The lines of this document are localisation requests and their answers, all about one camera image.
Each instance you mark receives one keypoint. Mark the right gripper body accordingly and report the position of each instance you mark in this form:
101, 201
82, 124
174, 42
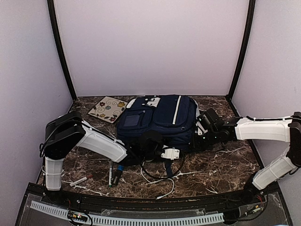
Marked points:
202, 144

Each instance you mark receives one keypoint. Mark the navy blue student backpack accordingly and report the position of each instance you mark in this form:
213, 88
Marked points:
150, 124

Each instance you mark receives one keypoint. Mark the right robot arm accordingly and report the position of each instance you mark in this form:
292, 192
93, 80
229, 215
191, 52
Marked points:
212, 129

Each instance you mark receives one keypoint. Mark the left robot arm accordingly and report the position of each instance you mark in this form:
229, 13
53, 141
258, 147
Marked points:
69, 131

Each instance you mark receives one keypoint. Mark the green capped white marker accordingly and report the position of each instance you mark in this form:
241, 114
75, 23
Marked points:
110, 173

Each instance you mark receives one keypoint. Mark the red capped white marker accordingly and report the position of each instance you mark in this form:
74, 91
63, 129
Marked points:
80, 180

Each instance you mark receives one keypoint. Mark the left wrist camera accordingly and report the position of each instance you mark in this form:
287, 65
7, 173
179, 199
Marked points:
170, 153

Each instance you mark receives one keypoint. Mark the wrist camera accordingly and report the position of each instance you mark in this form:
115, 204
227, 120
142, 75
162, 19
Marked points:
170, 153
200, 129

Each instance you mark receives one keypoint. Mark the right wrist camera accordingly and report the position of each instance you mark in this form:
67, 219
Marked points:
200, 129

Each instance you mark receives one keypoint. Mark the grey slotted cable duct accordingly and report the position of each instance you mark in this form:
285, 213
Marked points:
114, 218

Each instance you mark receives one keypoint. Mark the left black frame post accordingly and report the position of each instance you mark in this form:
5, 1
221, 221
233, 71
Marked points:
59, 48

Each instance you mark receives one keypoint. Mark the black frame post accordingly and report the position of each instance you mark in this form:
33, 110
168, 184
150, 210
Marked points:
243, 49
59, 48

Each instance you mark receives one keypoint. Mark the right black frame post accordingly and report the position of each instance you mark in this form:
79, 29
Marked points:
243, 49

